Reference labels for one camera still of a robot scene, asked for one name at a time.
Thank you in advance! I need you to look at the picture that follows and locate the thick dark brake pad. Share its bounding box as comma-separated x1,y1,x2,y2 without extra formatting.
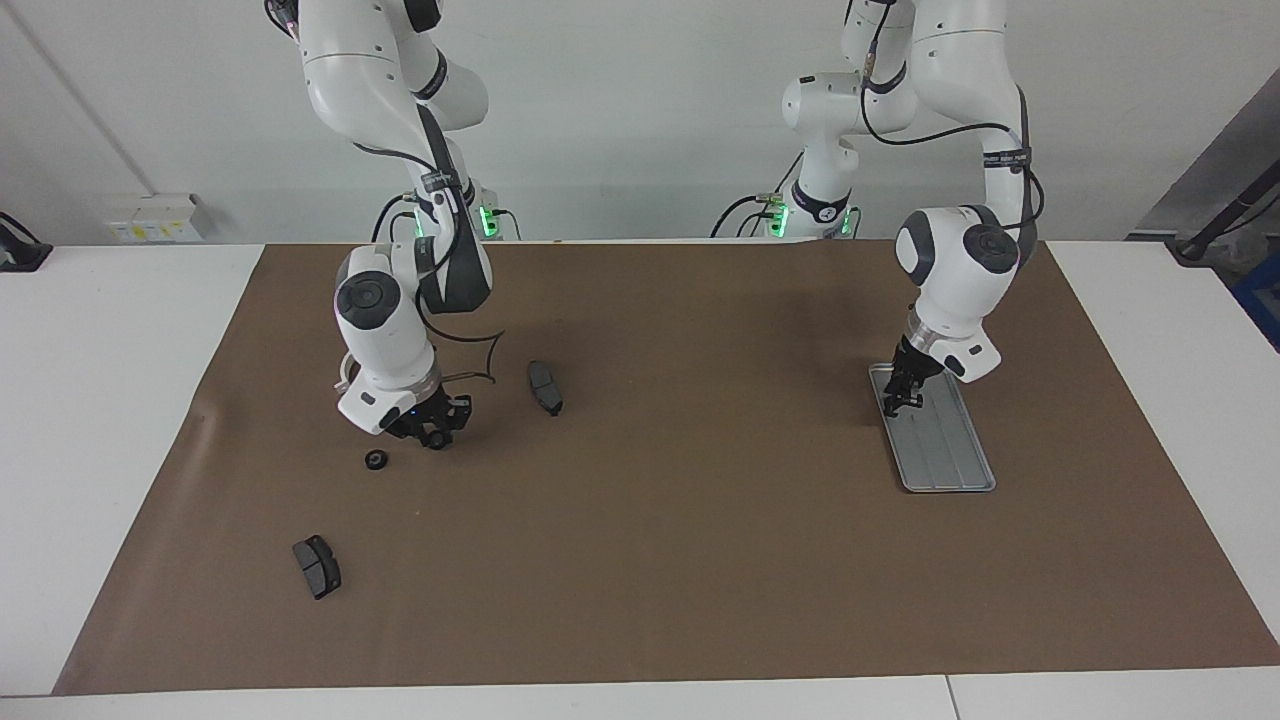
292,535,343,601

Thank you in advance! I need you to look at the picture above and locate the brown paper mat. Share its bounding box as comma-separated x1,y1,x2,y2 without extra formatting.
52,238,1280,697

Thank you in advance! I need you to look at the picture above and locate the white wall socket box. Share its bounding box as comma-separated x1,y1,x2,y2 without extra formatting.
105,193,213,244

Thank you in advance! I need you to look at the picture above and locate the black left base cable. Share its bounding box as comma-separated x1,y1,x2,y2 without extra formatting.
710,150,803,239

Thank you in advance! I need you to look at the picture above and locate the silver metal tray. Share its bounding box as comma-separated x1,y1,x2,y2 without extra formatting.
868,362,996,495

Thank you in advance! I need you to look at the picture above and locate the grey slanted metal panel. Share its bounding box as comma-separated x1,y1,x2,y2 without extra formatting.
1130,95,1280,241

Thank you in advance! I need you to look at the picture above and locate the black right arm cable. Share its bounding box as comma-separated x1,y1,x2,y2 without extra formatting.
350,140,506,386

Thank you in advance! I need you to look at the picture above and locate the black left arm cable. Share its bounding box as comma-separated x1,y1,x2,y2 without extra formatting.
858,0,1046,236

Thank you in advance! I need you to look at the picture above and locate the black right base cable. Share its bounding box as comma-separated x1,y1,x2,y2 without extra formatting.
371,193,415,243

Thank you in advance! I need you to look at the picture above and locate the thin dark brake pad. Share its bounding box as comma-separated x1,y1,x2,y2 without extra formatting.
528,360,565,418

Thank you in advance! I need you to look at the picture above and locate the black clamp mount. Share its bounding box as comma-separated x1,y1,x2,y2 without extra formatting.
0,212,53,273

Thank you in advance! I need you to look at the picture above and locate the black metal pole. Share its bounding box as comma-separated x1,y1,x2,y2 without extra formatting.
1175,185,1280,266

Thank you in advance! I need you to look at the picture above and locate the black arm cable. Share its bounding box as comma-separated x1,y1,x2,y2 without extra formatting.
350,140,506,386
858,0,1046,236

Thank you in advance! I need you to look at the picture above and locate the blue crate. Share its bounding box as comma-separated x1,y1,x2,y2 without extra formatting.
1232,255,1280,353

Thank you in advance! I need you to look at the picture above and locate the black base cable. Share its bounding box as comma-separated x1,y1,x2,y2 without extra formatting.
710,150,803,239
371,193,415,243

